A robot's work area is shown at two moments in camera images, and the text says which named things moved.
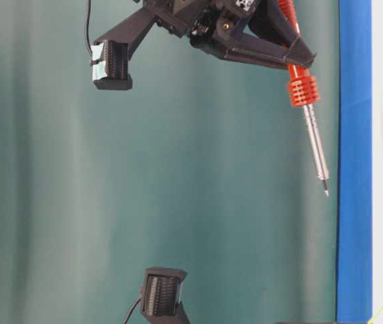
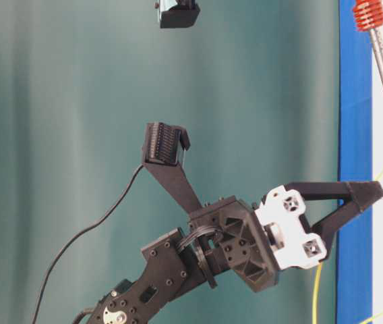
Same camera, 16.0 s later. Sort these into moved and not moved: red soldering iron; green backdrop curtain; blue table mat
Moved: red soldering iron
Not moved: green backdrop curtain; blue table mat
